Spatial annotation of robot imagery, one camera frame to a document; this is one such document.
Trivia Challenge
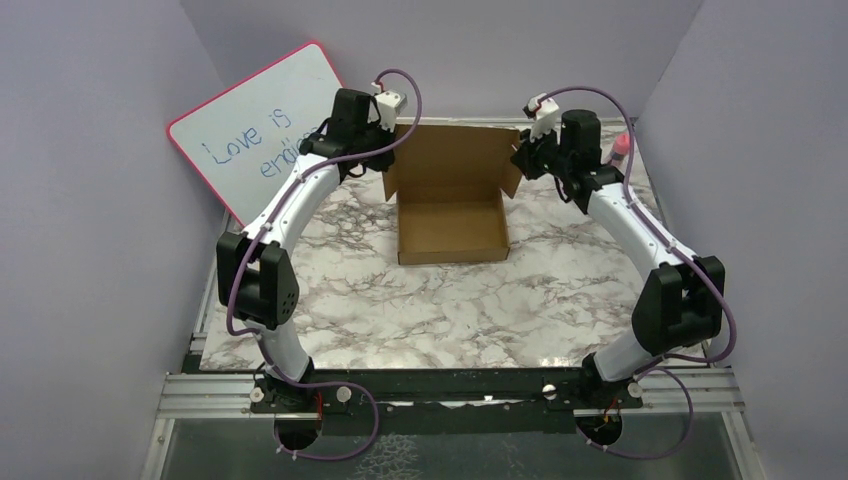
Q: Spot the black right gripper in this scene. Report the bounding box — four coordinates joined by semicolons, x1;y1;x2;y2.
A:
509;123;571;182

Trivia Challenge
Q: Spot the brown cardboard box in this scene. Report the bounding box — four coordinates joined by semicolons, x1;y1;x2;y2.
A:
383;123;522;266

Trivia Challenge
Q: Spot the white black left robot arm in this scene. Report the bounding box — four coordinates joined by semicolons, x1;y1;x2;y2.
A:
216;86;407;411

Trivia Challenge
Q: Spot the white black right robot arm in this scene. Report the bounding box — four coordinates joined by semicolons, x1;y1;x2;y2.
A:
511;100;725;407

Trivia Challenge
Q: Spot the pink capped marker bottle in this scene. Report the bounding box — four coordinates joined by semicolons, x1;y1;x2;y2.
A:
604;132;631;167

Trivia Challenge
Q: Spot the pink framed whiteboard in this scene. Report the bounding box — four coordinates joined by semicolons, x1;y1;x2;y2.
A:
166;43;342;224

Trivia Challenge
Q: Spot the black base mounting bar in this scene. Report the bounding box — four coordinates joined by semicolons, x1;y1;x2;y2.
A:
182;354;644;437

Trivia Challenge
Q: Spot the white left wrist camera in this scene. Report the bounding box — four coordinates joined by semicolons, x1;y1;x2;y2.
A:
369;81;408;132

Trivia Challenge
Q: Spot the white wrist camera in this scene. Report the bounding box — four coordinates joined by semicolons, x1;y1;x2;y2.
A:
522;93;560;142
369;81;408;132

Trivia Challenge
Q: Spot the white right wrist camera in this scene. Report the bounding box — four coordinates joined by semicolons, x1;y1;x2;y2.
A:
522;93;560;142

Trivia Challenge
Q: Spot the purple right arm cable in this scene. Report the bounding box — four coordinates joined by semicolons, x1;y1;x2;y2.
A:
523;86;739;460

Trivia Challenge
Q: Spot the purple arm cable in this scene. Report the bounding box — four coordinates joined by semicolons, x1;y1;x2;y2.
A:
523;86;739;460
225;68;424;463

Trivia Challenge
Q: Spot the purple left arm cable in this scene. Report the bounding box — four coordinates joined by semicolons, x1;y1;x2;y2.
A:
225;68;424;463

